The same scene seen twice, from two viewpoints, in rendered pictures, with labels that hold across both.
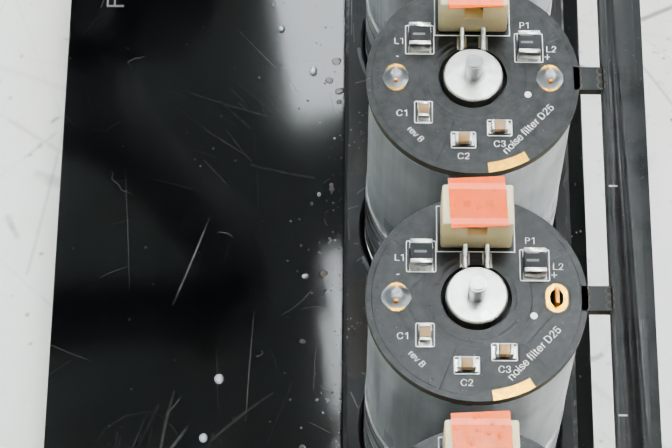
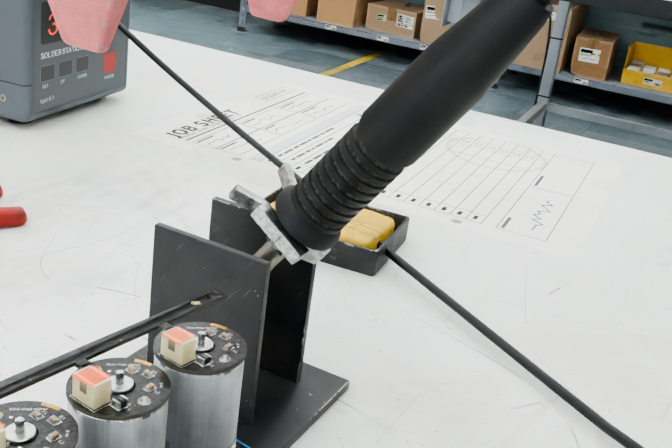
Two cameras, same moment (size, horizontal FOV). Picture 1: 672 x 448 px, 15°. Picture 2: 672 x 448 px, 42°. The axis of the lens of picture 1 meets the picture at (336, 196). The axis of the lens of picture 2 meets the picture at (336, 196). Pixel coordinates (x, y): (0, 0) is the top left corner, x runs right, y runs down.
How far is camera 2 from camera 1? 30 cm
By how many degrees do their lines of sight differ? 91
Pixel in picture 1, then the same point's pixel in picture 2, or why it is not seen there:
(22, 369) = not seen: outside the picture
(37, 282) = not seen: outside the picture
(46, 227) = not seen: outside the picture
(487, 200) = (87, 374)
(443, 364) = (154, 379)
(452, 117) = (47, 428)
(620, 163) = (17, 382)
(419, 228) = (108, 411)
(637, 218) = (37, 369)
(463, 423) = (179, 340)
